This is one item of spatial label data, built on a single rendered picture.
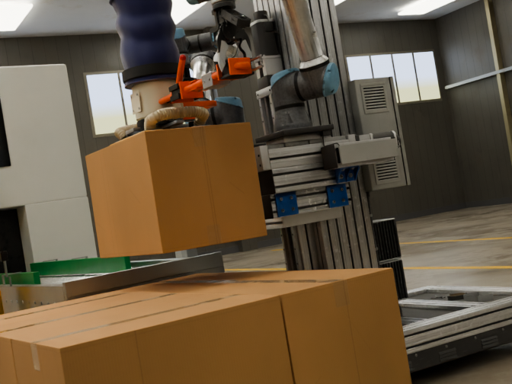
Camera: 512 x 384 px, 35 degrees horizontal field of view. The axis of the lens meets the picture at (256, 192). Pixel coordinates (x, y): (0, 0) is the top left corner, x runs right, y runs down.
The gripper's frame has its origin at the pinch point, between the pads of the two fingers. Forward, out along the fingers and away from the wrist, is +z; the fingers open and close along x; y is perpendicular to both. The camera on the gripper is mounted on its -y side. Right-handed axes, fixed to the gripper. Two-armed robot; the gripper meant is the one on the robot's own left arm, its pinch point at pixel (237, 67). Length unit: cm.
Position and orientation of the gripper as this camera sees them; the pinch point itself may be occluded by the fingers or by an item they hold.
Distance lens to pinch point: 246.8
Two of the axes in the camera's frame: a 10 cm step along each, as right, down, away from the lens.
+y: -5.0, 1.0, 8.6
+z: 1.5, 9.9, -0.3
